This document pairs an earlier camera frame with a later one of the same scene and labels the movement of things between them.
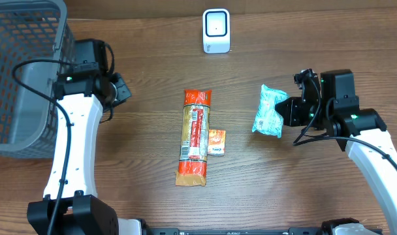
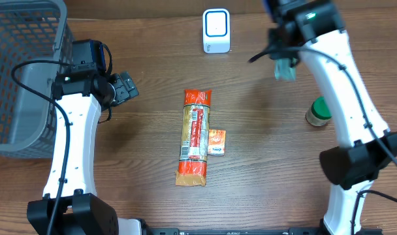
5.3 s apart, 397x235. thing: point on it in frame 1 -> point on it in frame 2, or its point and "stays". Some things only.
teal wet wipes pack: x=269 y=120 -> x=283 y=70
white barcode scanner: x=216 y=31 stays
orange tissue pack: x=216 y=145 stays
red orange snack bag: x=194 y=138 stays
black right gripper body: x=325 y=98 -> x=281 y=36
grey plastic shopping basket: x=22 y=125 stays
